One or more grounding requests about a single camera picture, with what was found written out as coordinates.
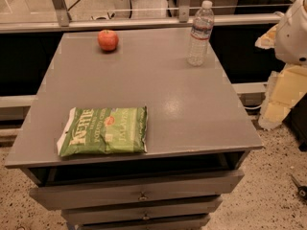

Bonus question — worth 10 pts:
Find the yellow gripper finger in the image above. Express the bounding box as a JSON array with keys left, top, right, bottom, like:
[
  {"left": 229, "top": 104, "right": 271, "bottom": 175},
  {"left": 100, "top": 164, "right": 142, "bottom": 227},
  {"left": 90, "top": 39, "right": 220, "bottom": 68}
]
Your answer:
[
  {"left": 258, "top": 64, "right": 307, "bottom": 129},
  {"left": 255, "top": 25, "right": 277, "bottom": 50}
]

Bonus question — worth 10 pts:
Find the clear plastic water bottle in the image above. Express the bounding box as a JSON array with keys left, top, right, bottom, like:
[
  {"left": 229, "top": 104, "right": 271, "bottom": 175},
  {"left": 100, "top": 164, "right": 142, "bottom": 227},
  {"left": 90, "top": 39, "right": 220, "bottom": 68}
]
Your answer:
[{"left": 187, "top": 0, "right": 214, "bottom": 66}]

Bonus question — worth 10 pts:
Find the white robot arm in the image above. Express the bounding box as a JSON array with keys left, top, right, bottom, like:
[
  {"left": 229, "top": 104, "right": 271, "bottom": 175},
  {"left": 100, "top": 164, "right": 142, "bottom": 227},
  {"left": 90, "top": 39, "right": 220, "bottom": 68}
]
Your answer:
[{"left": 255, "top": 0, "right": 307, "bottom": 129}]

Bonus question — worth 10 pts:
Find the green jalapeno chip bag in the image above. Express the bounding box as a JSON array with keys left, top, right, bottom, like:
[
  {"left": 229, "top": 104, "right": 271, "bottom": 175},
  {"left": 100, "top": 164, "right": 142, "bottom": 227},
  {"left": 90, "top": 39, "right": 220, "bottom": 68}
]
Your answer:
[{"left": 57, "top": 106, "right": 148, "bottom": 157}]

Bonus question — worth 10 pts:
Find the grey drawer cabinet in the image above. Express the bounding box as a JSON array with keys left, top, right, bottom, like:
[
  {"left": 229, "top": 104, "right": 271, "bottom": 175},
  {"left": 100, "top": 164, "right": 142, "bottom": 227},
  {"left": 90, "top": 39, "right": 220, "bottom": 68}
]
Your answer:
[{"left": 4, "top": 27, "right": 265, "bottom": 230}]

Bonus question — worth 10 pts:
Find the top grey drawer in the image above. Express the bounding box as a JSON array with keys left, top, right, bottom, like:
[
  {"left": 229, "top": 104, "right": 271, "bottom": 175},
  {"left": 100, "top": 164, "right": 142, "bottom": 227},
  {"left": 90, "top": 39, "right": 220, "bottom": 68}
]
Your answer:
[{"left": 30, "top": 170, "right": 244, "bottom": 210}]

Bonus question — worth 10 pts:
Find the grey drawer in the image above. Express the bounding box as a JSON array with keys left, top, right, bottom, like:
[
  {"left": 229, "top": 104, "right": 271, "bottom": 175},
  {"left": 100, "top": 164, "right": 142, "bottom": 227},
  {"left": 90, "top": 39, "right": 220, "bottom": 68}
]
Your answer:
[
  {"left": 61, "top": 195, "right": 222, "bottom": 224},
  {"left": 80, "top": 214, "right": 210, "bottom": 230},
  {"left": 30, "top": 170, "right": 244, "bottom": 210}
]

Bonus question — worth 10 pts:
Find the middle grey drawer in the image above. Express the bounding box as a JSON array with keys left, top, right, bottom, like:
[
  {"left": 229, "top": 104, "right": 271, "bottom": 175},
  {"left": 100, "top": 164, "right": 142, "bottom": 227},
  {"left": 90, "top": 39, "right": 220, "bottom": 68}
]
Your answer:
[{"left": 61, "top": 195, "right": 222, "bottom": 224}]

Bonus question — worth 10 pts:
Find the red apple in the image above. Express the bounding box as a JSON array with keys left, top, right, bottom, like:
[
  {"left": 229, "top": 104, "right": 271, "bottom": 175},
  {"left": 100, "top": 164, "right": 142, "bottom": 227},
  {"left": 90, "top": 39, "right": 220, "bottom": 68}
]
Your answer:
[{"left": 98, "top": 30, "right": 119, "bottom": 52}]

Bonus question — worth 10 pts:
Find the bottom grey drawer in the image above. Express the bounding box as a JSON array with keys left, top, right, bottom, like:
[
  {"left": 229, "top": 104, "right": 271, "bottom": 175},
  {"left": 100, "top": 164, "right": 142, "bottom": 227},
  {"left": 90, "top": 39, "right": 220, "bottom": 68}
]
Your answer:
[{"left": 80, "top": 214, "right": 210, "bottom": 230}]

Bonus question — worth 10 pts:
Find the white cable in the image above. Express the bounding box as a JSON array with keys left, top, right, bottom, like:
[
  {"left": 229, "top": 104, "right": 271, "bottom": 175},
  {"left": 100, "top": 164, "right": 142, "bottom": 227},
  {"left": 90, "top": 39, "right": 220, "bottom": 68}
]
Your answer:
[{"left": 243, "top": 103, "right": 264, "bottom": 111}]

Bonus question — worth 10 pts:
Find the metal railing frame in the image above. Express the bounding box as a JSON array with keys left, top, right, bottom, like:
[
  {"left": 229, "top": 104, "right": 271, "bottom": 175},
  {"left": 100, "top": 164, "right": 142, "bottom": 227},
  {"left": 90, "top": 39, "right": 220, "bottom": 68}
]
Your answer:
[{"left": 0, "top": 0, "right": 291, "bottom": 34}]

